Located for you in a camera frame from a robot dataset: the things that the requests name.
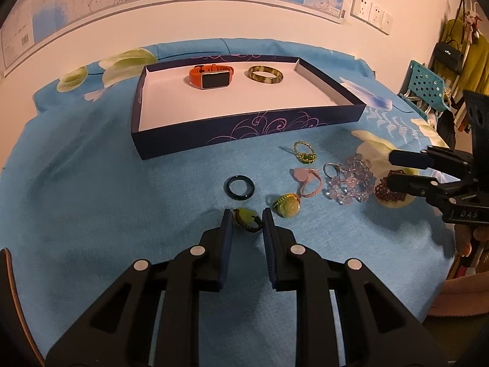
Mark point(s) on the black handbag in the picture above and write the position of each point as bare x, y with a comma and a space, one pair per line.
449, 55

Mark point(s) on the pink fabric seat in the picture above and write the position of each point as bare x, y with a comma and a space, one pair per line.
462, 294

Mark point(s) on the yellow green coat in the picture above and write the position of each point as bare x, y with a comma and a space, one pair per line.
477, 61

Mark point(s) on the blue floral blanket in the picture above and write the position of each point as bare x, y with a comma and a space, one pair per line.
114, 198

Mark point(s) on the amber bangle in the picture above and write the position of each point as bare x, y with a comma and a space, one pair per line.
263, 80

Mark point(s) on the orange smartwatch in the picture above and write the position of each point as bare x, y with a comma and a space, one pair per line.
216, 80

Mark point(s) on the teal perforated chair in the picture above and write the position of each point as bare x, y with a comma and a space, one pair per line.
424, 84

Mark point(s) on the hanging small plush toy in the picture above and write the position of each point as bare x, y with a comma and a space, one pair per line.
473, 26

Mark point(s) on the white wall socket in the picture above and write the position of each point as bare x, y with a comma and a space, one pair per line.
387, 22
376, 14
361, 5

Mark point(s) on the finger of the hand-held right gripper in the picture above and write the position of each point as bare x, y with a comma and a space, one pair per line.
408, 185
405, 158

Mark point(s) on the dark blue patterned box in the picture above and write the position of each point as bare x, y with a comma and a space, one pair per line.
164, 95

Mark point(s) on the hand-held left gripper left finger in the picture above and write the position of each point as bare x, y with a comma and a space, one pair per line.
227, 237

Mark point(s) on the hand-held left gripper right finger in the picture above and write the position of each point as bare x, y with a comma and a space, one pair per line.
269, 237

